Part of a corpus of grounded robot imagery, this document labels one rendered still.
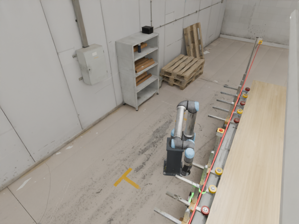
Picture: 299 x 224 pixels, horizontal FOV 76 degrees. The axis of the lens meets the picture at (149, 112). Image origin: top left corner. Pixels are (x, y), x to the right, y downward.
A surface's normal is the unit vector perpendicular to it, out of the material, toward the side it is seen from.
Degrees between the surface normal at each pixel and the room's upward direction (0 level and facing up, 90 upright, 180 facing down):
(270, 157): 0
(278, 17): 90
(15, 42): 90
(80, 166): 0
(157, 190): 0
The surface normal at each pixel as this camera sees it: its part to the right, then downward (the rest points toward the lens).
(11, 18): 0.80, 0.36
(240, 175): -0.02, -0.78
